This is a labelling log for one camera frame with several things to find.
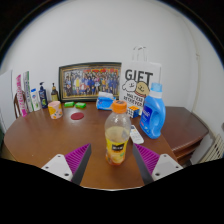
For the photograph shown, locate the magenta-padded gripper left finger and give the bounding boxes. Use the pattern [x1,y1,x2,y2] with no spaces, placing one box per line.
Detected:
[41,143,92,186]

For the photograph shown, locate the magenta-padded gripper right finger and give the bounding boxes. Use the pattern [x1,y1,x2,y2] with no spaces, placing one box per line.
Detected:
[132,143,184,186]

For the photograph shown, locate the orange juice bottle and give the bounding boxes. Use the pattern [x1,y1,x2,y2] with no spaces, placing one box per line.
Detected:
[104,99,132,167]

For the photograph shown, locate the white remote control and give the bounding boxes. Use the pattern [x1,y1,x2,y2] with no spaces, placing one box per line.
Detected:
[129,124,145,145]

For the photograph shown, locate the flat round red coaster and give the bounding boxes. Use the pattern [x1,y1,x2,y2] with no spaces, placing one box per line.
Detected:
[70,111,85,121]

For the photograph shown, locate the blue detergent bottle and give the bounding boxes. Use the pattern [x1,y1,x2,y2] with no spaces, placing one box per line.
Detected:
[139,82,167,140]

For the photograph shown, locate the brown wooden side cabinet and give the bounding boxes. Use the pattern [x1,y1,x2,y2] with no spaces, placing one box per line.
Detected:
[159,105,210,167]

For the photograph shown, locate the pink and yellow cup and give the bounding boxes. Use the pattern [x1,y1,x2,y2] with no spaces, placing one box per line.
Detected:
[47,100,64,120]

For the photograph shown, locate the blue tissue pack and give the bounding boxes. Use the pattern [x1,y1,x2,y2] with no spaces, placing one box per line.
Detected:
[95,91,116,111]

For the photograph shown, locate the brown pump bottle yellow label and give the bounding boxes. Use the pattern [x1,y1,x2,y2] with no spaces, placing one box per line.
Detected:
[50,82,60,103]

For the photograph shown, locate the white radiator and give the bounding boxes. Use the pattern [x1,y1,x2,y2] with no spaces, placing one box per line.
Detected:
[199,133,224,164]

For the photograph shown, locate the dark blue pump bottle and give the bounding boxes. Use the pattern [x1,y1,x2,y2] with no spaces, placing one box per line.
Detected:
[38,81,49,109]

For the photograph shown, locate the white shampoo bottle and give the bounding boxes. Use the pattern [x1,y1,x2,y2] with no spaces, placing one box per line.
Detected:
[30,87,42,112]

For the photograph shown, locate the white paper gift bag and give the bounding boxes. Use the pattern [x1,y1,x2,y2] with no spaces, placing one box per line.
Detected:
[118,45,163,116]

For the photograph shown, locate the framed group picture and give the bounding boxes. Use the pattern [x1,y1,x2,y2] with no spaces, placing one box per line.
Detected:
[58,61,123,103]

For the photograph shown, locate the white refrigerator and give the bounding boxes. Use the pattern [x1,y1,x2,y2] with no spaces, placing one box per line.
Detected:
[0,69,14,134]

